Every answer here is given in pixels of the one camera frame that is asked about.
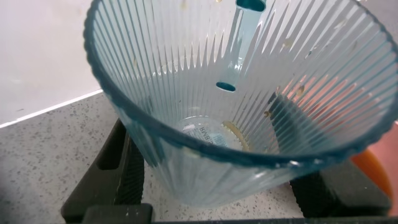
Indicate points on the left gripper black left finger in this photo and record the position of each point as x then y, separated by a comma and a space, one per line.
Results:
105, 180

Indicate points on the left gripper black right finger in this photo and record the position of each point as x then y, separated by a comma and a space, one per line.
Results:
342, 193

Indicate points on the orange red liquid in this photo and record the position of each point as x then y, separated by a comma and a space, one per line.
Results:
373, 169

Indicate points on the translucent blue ribbed cup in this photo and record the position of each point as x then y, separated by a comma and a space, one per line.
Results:
186, 62

